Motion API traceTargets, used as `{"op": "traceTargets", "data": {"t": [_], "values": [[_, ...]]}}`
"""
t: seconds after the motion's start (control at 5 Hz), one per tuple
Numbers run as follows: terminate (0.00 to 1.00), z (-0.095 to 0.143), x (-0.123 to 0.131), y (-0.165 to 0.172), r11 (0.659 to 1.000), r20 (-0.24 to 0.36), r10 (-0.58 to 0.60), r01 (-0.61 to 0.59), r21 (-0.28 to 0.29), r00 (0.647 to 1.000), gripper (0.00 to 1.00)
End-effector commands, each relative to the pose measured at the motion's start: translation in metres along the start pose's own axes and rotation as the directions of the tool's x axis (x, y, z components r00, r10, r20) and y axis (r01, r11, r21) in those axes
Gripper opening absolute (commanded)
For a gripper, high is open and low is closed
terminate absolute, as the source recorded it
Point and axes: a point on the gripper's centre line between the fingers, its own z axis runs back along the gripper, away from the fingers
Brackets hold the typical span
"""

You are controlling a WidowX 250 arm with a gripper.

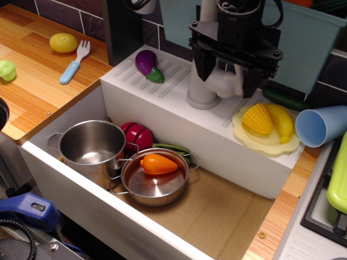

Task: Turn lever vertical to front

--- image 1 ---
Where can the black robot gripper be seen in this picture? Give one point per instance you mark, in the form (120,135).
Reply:
(238,36)

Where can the white toy faucet lever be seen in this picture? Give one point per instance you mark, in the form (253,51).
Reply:
(226,84)

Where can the grey toy faucet column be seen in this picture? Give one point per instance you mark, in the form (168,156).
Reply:
(198,95)

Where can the yellow toy corn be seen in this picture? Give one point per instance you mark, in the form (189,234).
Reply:
(258,119)

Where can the yellow toy banana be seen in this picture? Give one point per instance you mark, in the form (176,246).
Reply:
(282,120)

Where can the dark green toy cucumber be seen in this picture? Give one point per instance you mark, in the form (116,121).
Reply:
(284,99)

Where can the purple toy eggplant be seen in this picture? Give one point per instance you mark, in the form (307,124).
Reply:
(146,63)

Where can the pale yellow toy plate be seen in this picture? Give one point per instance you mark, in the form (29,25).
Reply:
(268,145)

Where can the teal plastic bin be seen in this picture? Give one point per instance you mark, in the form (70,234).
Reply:
(307,38)

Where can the green toy pea pods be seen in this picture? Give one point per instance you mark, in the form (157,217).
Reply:
(185,153)

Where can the light blue plastic cup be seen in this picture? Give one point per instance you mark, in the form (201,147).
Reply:
(315,127)

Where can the dark grey upright panel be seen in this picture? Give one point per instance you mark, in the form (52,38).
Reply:
(123,31)

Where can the magenta toy onion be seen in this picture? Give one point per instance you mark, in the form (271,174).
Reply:
(136,134)

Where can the orange toy carrot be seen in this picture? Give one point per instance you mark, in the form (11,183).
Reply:
(155,164)

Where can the shallow steel pot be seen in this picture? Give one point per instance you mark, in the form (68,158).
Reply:
(153,190)

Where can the white toy sink unit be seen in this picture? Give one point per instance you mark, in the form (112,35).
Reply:
(218,215)

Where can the white blue toy fork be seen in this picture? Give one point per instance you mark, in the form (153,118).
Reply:
(82,51)

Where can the tall steel pot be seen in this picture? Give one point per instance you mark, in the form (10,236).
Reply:
(95,149)

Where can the lime green plastic lid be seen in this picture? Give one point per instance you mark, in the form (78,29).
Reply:
(336,192)

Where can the yellow toy lemon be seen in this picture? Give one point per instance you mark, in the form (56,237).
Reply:
(63,43)

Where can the black toy stove grate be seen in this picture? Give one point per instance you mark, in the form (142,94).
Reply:
(320,217)

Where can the light green toy vegetable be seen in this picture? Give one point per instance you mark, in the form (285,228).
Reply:
(8,70)

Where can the blue clamp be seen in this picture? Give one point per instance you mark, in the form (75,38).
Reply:
(31,210)

